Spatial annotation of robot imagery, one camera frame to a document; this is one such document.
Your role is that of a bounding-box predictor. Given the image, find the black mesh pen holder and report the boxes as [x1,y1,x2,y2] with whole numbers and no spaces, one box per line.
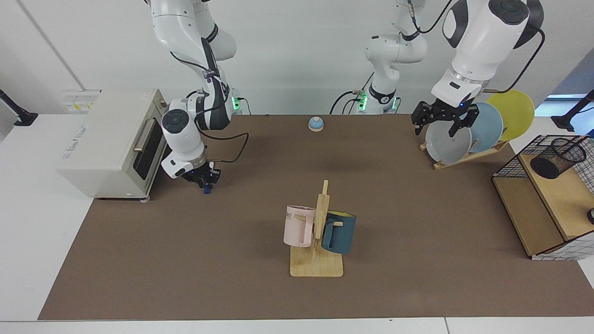
[530,138,587,180]

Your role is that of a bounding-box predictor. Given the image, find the grey plate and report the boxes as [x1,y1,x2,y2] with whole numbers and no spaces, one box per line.
[425,118,473,165]

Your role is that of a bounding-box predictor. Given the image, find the light blue plate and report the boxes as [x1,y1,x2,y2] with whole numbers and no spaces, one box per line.
[466,102,504,154]

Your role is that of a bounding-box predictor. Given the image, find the wooden plate rack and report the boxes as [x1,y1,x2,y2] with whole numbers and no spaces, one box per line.
[419,141,510,170]

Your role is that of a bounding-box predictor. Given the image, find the yellow plate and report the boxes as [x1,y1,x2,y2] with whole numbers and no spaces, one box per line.
[486,90,535,142]

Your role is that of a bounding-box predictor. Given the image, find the brown table cloth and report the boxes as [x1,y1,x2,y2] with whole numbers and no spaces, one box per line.
[38,114,594,321]

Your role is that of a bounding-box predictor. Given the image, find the pale toaster oven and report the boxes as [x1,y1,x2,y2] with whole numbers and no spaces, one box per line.
[57,88,168,201]

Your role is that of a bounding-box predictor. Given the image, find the pink cup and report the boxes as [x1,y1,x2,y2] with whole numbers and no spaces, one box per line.
[284,205,317,248]

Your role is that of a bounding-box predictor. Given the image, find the teal cup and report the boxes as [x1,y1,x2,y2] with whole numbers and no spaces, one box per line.
[321,211,356,255]

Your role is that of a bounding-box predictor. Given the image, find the wooden cup stand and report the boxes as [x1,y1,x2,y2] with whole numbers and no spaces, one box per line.
[290,180,344,278]

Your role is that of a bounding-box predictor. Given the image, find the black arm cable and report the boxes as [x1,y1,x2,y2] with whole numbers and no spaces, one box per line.
[169,37,250,164]
[485,26,546,93]

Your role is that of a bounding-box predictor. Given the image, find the black base cables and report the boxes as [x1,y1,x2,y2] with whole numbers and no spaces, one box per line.
[329,72,374,115]

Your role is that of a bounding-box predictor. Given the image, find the wire basket with wooden floor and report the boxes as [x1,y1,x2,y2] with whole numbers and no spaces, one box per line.
[492,135,594,261]

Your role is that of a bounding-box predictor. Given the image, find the black bracket stand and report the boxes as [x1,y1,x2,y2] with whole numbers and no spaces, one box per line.
[0,89,39,127]
[551,90,594,133]

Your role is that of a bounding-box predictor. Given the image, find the white wall socket box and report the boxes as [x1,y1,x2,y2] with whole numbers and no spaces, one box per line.
[62,89,102,114]

